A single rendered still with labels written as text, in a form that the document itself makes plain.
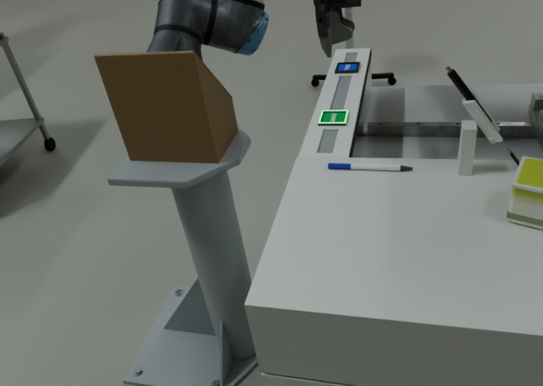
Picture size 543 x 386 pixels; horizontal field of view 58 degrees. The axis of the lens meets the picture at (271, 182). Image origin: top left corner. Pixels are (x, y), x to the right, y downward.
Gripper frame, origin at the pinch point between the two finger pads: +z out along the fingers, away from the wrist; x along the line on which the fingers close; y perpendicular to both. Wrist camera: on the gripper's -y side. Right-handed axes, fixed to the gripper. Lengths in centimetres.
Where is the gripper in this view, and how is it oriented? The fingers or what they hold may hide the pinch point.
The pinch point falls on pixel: (325, 50)
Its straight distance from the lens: 95.3
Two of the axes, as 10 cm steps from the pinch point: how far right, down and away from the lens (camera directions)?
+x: 2.3, -5.8, 7.8
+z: 1.3, 8.1, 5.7
